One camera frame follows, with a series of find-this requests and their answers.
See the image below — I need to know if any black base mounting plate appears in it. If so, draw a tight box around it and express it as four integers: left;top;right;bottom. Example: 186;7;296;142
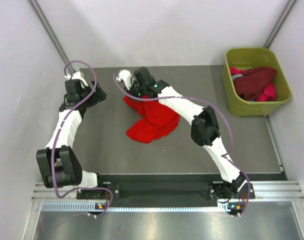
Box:
76;173;256;208

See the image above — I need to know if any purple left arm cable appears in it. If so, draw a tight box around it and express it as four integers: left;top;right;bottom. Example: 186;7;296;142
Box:
40;59;114;233

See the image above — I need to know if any olive green plastic bin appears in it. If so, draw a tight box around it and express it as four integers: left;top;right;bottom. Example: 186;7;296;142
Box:
222;47;292;117

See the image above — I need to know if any maroon shirt in bin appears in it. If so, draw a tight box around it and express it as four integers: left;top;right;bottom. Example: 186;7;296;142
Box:
233;66;277;101

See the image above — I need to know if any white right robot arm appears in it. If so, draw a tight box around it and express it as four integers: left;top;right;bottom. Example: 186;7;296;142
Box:
117;67;246;198

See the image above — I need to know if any red t shirt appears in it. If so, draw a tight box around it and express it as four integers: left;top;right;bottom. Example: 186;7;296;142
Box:
123;96;180;144

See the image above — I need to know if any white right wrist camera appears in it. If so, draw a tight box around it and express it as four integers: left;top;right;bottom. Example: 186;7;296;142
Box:
116;69;132;90

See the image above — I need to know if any aluminium frame post left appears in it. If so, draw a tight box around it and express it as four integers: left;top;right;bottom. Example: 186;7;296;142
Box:
28;0;70;64

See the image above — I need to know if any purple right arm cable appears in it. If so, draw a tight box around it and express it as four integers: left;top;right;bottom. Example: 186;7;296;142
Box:
113;72;253;218

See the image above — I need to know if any aluminium frame post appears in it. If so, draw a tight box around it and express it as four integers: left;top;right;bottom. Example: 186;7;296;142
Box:
28;0;70;64
263;0;298;49

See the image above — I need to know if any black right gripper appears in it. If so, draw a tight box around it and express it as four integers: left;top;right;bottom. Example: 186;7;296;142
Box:
123;78;146;104

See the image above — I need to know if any aluminium frame post right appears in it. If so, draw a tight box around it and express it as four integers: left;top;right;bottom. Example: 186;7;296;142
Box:
263;0;298;49

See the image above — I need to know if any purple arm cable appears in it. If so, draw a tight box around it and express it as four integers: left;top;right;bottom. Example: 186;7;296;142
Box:
40;59;114;233
113;72;253;218

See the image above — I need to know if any pink shirt in bin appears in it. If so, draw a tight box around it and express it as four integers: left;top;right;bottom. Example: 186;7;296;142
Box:
229;67;276;102

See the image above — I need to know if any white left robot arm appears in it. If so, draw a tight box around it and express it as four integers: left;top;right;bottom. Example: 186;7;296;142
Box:
36;72;107;198

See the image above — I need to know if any aluminium front rail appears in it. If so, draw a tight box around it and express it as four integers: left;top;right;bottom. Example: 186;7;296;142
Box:
32;181;304;215

